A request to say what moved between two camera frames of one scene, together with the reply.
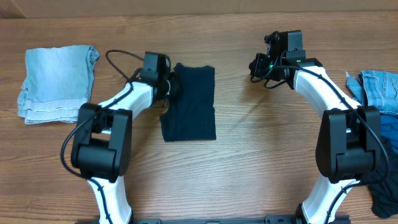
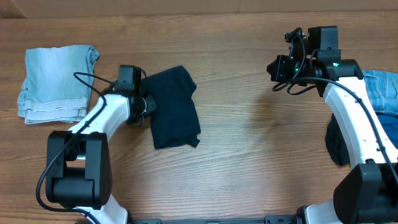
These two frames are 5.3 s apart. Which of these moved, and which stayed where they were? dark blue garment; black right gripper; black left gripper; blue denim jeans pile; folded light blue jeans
Moved: black left gripper; black right gripper
Stayed: dark blue garment; blue denim jeans pile; folded light blue jeans
